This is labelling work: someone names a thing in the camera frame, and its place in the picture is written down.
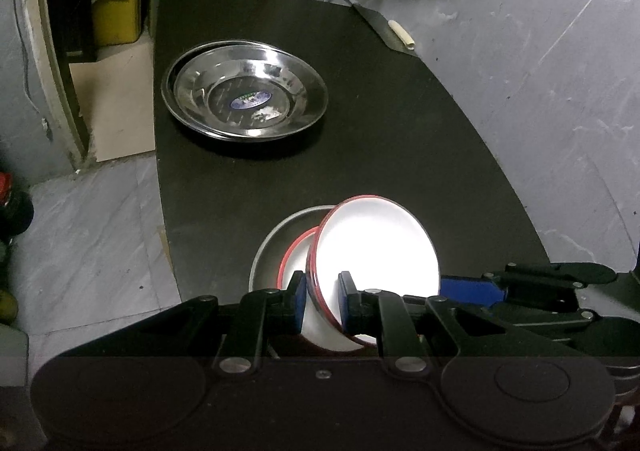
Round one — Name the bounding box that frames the deep steel bowl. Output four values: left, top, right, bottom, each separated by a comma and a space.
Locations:
248, 205, 333, 292

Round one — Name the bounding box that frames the white ceramic bowl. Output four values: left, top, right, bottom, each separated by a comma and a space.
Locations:
306, 194, 440, 350
278, 227, 363, 353

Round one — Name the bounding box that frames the steel plate with blue label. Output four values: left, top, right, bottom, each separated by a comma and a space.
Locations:
160, 40, 329, 142

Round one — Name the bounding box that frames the yellow bucket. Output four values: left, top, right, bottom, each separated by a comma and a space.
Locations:
91, 0, 142, 47

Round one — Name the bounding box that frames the cleaver with cream handle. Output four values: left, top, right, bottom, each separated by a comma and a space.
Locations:
344, 0, 416, 57

